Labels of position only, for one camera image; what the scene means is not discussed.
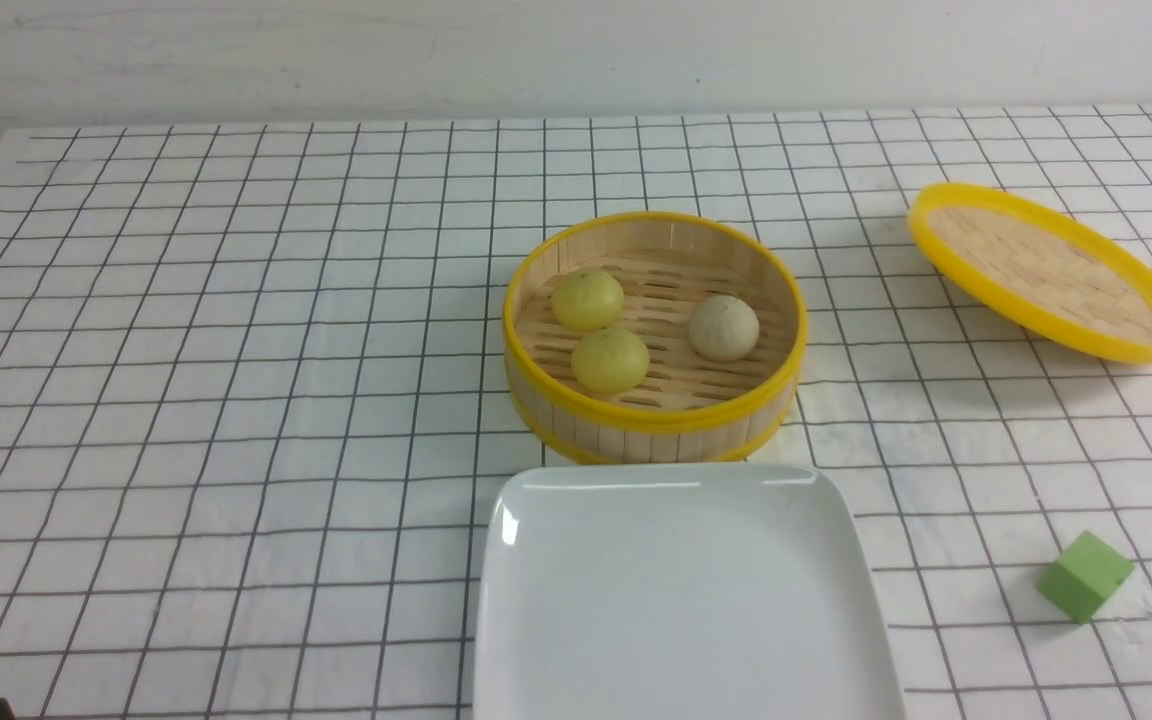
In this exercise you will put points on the green foam cube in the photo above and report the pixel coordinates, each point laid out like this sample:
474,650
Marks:
1084,577

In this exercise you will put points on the white grid tablecloth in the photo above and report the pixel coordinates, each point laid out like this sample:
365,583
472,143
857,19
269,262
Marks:
253,409

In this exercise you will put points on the white square plate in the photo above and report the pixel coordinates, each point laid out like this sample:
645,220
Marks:
715,590

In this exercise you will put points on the bamboo steamer basket yellow rim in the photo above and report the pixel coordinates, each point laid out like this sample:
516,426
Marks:
687,409

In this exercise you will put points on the white steamed bun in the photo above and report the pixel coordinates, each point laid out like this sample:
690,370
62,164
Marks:
723,329

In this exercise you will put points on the bamboo steamer lid yellow rim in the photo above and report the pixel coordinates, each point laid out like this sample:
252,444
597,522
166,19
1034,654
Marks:
1042,270

